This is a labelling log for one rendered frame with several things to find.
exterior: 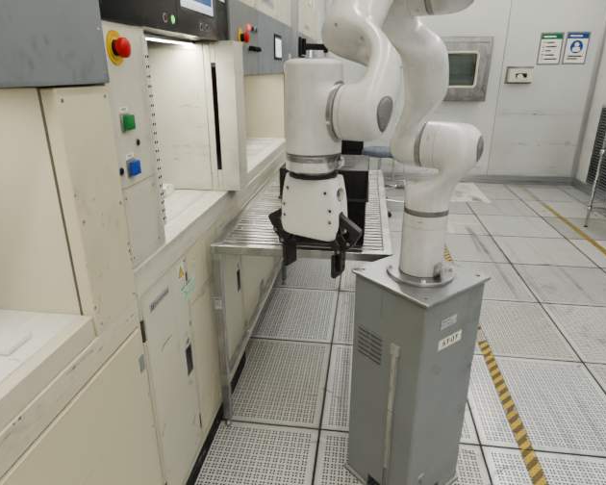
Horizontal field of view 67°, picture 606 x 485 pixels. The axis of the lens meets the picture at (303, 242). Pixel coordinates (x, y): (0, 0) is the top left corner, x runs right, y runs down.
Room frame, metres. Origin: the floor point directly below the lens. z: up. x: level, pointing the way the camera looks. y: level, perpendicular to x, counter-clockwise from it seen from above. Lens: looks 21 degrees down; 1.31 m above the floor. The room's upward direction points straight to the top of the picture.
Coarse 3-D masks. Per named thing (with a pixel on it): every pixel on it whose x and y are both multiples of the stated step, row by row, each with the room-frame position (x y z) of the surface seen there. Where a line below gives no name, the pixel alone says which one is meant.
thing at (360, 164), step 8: (344, 160) 1.59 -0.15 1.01; (352, 160) 1.59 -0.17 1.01; (360, 160) 1.59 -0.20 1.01; (368, 160) 1.60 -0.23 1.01; (280, 168) 1.46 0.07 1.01; (344, 168) 1.45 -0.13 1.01; (352, 168) 1.45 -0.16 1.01; (360, 168) 1.45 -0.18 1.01; (368, 168) 1.46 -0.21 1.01; (280, 176) 1.46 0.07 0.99; (344, 176) 1.42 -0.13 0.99; (352, 176) 1.42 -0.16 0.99; (360, 176) 1.42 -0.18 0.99; (280, 184) 1.46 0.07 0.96; (344, 184) 1.42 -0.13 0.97; (352, 184) 1.42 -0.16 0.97; (360, 184) 1.42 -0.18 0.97; (368, 184) 1.63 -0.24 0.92; (280, 192) 1.46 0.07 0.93; (352, 192) 1.42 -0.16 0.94; (360, 192) 1.42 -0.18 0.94; (368, 192) 1.52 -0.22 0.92; (352, 200) 1.42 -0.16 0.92; (360, 200) 1.41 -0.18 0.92
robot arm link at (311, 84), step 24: (288, 72) 0.68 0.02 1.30; (312, 72) 0.66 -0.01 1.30; (336, 72) 0.67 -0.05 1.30; (288, 96) 0.68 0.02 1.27; (312, 96) 0.65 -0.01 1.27; (288, 120) 0.68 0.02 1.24; (312, 120) 0.65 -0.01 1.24; (288, 144) 0.68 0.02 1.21; (312, 144) 0.66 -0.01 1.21; (336, 144) 0.67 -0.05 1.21
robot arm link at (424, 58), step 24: (408, 0) 1.00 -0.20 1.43; (384, 24) 1.05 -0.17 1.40; (408, 24) 1.06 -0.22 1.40; (408, 48) 1.05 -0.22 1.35; (432, 48) 1.05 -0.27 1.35; (408, 72) 1.08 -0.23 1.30; (432, 72) 1.06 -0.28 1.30; (408, 96) 1.12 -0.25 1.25; (432, 96) 1.09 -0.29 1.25; (408, 120) 1.14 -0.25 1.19; (408, 144) 1.17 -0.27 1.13
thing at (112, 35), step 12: (192, 12) 1.49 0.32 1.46; (108, 36) 1.01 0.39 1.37; (108, 48) 1.00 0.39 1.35; (120, 60) 1.04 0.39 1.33; (120, 108) 1.02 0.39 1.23; (120, 120) 1.01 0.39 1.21; (156, 132) 1.16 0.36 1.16; (132, 156) 1.04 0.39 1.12; (192, 276) 1.30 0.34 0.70; (192, 288) 1.30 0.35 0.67; (240, 360) 1.76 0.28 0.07; (240, 372) 1.75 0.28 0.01; (216, 420) 1.40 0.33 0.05; (204, 444) 1.26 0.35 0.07; (204, 456) 1.25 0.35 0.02; (192, 480) 1.14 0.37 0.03
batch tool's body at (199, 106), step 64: (128, 0) 1.10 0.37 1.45; (128, 64) 1.08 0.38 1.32; (192, 64) 1.74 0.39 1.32; (192, 128) 1.74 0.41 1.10; (128, 192) 1.01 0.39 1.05; (192, 192) 1.70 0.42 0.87; (192, 256) 1.32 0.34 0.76; (192, 320) 1.27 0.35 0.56; (192, 384) 1.23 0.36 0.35; (192, 448) 1.17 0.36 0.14
